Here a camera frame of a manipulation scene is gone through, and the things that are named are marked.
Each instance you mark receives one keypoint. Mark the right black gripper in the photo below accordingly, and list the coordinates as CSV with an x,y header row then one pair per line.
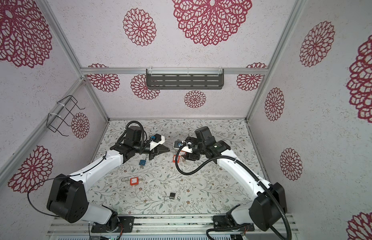
x,y
191,156

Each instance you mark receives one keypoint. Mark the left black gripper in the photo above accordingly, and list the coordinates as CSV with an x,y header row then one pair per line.
x,y
155,151

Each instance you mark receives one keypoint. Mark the red padlock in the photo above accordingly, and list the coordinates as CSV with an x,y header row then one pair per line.
x,y
178,158
132,181

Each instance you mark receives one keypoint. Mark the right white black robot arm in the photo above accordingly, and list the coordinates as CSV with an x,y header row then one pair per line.
x,y
268,201

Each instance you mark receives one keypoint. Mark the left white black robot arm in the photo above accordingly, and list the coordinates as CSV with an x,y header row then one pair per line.
x,y
68,194

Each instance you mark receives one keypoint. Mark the black small padlock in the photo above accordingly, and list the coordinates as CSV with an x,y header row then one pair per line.
x,y
173,196

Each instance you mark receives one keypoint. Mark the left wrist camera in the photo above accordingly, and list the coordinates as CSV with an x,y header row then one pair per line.
x,y
156,140

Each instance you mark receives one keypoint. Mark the grey slotted wall shelf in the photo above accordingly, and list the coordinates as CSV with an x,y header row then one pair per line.
x,y
185,79

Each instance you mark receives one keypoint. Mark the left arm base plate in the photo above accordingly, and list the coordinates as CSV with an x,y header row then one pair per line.
x,y
118,224

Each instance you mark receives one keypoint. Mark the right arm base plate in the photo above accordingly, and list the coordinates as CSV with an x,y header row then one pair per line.
x,y
224,222

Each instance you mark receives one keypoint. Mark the black wire wall basket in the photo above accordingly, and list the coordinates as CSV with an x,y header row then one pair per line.
x,y
55,120

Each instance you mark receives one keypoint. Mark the aluminium front rail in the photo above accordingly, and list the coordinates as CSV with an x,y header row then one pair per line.
x,y
143,225

